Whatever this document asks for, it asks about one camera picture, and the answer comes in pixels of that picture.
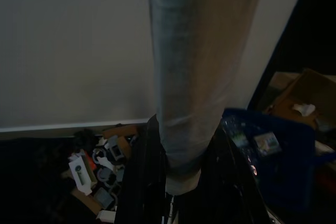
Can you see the white product box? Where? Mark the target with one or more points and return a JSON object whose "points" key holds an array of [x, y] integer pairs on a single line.
{"points": [[81, 172]]}

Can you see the white crumpled tissue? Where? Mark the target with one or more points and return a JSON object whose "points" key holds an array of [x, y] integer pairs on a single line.
{"points": [[304, 109]]}

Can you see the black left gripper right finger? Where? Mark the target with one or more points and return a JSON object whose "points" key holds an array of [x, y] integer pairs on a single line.
{"points": [[225, 182]]}

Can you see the brown cardboard box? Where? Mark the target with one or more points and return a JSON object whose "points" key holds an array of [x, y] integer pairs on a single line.
{"points": [[304, 90]]}

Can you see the grey square printed part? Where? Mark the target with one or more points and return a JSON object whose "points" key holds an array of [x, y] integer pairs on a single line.
{"points": [[115, 148]]}

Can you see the colourful card pack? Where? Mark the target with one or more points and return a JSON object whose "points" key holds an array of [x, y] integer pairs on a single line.
{"points": [[265, 143]]}

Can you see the blue plastic crate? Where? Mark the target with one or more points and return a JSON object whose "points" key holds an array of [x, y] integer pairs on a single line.
{"points": [[283, 161]]}

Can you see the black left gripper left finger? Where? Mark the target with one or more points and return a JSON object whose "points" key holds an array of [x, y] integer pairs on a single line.
{"points": [[143, 171]]}

